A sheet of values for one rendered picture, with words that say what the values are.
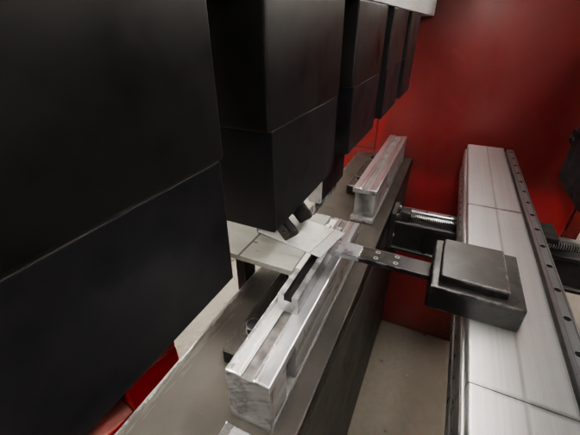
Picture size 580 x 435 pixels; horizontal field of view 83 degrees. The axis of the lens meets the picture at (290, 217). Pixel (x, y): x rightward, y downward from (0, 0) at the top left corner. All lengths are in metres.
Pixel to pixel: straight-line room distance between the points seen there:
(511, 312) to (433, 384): 1.21
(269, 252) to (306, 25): 0.36
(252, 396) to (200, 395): 0.11
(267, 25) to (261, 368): 0.35
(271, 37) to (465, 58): 1.10
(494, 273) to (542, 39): 0.91
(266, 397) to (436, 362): 1.38
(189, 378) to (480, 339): 0.39
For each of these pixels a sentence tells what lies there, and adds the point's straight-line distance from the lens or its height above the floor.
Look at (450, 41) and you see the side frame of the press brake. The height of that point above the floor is 1.27.
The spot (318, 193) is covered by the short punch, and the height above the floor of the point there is 1.11.
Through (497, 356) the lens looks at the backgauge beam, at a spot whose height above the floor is 0.98.
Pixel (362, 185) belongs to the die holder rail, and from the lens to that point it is 0.85.
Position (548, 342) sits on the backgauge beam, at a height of 0.98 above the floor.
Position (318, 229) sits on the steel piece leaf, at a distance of 0.59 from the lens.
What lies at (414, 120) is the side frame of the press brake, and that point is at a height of 1.02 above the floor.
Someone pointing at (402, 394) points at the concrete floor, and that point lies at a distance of 1.61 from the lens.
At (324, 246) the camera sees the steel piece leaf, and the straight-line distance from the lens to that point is 0.55.
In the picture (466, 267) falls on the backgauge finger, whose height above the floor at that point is 1.03.
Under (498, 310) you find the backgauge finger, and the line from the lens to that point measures 0.49.
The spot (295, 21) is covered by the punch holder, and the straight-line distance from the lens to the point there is 0.25.
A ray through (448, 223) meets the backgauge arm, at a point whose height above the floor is 0.86.
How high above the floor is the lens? 1.32
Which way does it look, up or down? 30 degrees down
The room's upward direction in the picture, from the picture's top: straight up
